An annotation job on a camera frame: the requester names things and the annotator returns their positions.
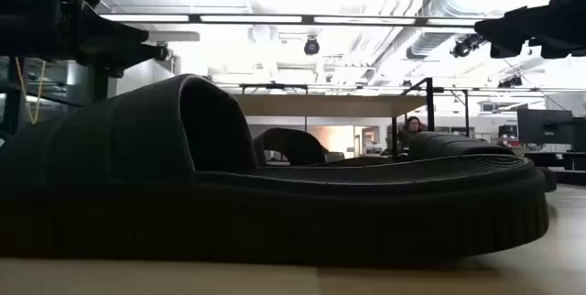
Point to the red box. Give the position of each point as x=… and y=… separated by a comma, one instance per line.
x=506, y=141

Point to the long overhead light bar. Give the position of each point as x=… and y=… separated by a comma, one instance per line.
x=252, y=18

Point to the wooden shelf black metal legs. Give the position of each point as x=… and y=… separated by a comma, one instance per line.
x=329, y=105

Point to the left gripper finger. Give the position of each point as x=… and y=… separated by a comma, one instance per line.
x=110, y=31
x=114, y=56

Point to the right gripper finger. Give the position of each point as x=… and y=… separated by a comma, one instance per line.
x=506, y=50
x=508, y=27

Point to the black rubber slide sandal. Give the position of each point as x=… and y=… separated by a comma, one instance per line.
x=293, y=146
x=448, y=144
x=137, y=171

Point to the small black box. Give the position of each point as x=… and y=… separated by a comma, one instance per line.
x=507, y=131

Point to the black computer monitor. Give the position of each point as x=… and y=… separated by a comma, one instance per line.
x=545, y=125

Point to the person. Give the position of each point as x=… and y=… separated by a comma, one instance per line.
x=413, y=125

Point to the dark background desk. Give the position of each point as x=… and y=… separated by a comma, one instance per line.
x=554, y=160

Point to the black aluminium table frame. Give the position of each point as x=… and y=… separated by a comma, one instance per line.
x=570, y=177

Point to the black ceiling spotlight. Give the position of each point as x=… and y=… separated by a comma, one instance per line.
x=467, y=44
x=509, y=82
x=311, y=46
x=164, y=52

